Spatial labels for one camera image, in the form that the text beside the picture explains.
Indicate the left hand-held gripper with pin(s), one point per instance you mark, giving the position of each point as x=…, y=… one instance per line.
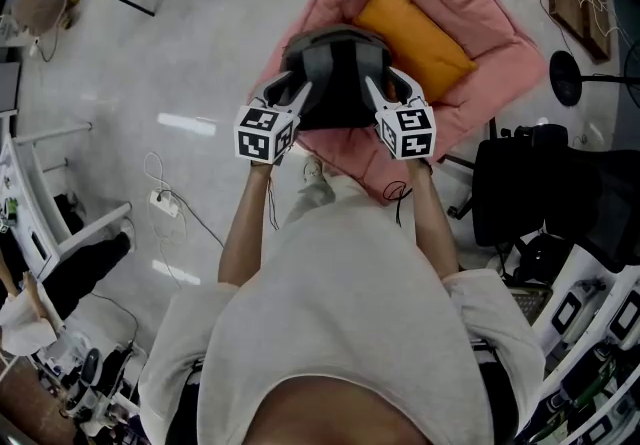
x=260, y=135

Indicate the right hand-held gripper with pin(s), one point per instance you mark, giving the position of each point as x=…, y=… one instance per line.
x=410, y=133

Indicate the dark grey garment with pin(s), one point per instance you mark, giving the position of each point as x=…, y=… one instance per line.
x=340, y=83

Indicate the person's left forearm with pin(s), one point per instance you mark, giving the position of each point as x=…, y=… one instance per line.
x=245, y=228

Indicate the person's right forearm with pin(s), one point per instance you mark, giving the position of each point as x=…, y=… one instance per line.
x=435, y=223

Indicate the orange cushion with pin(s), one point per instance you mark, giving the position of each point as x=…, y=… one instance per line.
x=415, y=38

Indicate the person's white shoe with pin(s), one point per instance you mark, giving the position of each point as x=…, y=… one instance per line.
x=312, y=170

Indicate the white power strip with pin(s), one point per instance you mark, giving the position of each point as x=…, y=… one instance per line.
x=164, y=203

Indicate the black standing fan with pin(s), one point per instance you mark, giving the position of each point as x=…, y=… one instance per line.
x=565, y=78

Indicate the black mesh office chair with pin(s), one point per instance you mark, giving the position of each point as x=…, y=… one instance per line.
x=540, y=188

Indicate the person's light grey shirt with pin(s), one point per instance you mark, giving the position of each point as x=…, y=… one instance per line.
x=340, y=293

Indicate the white work table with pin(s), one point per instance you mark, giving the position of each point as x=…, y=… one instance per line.
x=35, y=213

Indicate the grey cabinet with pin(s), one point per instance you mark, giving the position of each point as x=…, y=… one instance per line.
x=9, y=85

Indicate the white metal storage rack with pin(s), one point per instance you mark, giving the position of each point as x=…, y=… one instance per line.
x=585, y=348

